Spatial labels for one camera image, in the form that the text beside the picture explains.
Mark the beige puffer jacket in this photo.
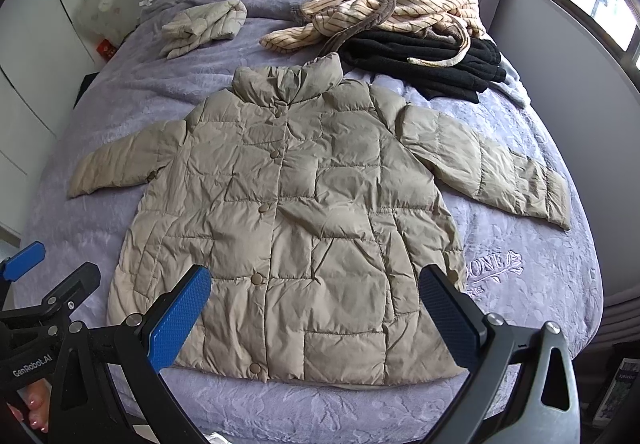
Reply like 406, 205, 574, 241
68, 54, 570, 386

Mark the person's left hand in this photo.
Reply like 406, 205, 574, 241
9, 379, 50, 433

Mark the purple embossed bedspread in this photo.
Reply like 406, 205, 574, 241
14, 0, 603, 443

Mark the white wardrobe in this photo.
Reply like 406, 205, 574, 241
1, 0, 103, 237

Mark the red small box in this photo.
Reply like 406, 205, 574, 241
96, 38, 117, 61

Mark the white electric fan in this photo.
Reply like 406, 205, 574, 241
76, 0, 137, 47

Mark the folded cream puffer jacket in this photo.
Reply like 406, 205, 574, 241
160, 0, 247, 60

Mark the black fleece garment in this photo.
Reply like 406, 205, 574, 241
338, 30, 506, 103

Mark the beige striped robe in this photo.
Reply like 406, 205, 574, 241
259, 0, 487, 67

